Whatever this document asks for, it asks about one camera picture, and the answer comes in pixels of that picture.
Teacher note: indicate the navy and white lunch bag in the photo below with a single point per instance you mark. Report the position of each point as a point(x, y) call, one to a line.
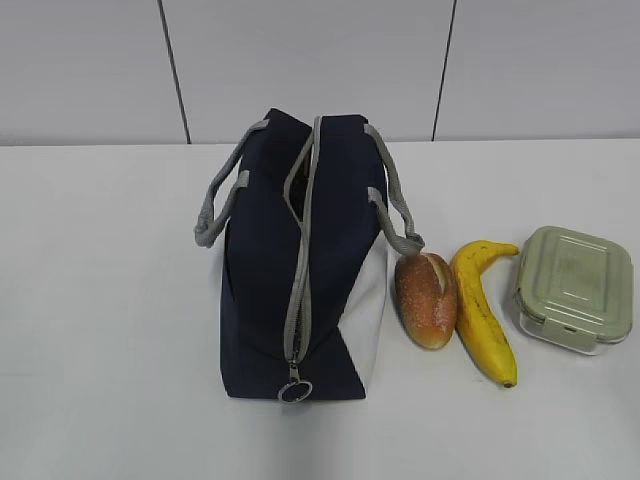
point(307, 214)

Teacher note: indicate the brown bread roll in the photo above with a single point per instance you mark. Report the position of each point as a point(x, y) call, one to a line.
point(426, 298)

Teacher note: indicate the yellow banana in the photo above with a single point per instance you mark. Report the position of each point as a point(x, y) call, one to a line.
point(479, 330)

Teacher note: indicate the green lidded lunch box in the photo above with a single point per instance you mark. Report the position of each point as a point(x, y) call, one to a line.
point(575, 290)

